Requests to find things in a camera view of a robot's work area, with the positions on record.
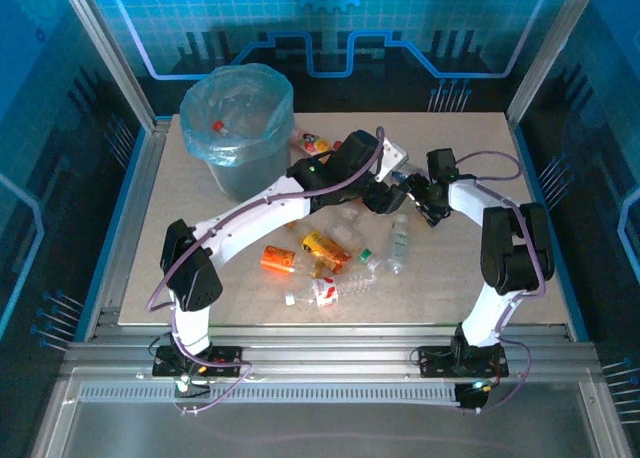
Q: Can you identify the grey plastic bin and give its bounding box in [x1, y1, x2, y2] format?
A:
[202, 142, 294, 203]

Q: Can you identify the colourful label plastic bottle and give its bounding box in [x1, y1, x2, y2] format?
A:
[290, 125, 344, 155]

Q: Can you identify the small black electronics module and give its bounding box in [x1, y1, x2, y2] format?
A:
[453, 380, 494, 413]
[173, 375, 211, 400]

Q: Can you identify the pale green label bottle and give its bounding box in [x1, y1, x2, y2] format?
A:
[384, 212, 411, 275]

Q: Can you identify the purple camera cable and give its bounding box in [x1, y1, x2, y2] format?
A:
[454, 150, 549, 414]
[145, 125, 386, 417]

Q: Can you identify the grey metal tray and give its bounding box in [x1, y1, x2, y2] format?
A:
[32, 370, 629, 458]

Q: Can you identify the aluminium frame post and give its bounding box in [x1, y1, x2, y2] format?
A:
[55, 0, 159, 132]
[505, 0, 604, 129]

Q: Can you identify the slotted grey cable duct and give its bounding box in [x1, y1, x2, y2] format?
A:
[79, 385, 461, 405]

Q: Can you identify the clear bottle red cap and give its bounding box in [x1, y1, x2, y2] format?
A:
[209, 119, 241, 139]

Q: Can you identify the orange label plastic bottle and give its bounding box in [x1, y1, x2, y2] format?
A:
[259, 245, 326, 279]

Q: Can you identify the clear bottle green cap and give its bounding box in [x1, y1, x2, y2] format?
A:
[357, 247, 386, 274]

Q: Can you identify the wide aluminium frame rail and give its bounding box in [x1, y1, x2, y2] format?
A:
[59, 322, 604, 379]

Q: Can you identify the red white label bottle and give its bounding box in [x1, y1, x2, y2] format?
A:
[283, 270, 380, 309]

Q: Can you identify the yellow label juice bottle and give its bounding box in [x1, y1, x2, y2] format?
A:
[284, 221, 353, 274]

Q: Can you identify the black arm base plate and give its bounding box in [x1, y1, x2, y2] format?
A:
[417, 345, 510, 379]
[152, 344, 244, 379]

